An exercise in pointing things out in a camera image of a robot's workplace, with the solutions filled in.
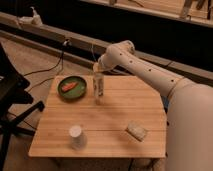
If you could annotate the white spray bottle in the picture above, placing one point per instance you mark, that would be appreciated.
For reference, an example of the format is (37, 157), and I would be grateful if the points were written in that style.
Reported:
(35, 19)

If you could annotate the white paper cup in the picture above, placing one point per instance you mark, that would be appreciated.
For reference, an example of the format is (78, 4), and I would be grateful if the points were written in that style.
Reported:
(77, 137)

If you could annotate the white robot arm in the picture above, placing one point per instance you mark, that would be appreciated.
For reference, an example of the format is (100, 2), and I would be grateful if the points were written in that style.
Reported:
(189, 136)

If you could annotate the beige sponge block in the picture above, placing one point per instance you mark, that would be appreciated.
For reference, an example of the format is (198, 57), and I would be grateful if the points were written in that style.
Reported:
(137, 131)

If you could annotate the orange carrot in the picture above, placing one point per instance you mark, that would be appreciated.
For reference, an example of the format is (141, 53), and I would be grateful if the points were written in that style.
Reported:
(69, 86)

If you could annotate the green plate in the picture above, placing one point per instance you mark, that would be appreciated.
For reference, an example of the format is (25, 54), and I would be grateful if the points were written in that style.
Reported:
(75, 93)

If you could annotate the wooden table top board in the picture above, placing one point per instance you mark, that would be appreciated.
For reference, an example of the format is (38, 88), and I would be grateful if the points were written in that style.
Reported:
(126, 99)

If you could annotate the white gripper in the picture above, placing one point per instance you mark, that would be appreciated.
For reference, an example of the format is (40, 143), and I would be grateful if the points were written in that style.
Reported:
(103, 64)

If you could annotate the black office chair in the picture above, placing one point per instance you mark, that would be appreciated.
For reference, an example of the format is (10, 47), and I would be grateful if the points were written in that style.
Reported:
(13, 91)

